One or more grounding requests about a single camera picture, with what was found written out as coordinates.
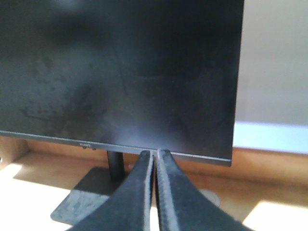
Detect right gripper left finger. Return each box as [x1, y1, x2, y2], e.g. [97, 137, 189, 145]
[70, 151, 154, 231]

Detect wooden desk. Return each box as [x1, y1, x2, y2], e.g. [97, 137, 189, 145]
[0, 137, 308, 231]

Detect black computer monitor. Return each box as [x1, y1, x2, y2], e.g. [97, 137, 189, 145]
[0, 0, 245, 223]

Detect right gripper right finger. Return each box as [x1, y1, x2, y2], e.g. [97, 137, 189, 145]
[156, 150, 249, 231]

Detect grey desk cable grommet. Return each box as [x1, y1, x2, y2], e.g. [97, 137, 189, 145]
[199, 189, 220, 207]

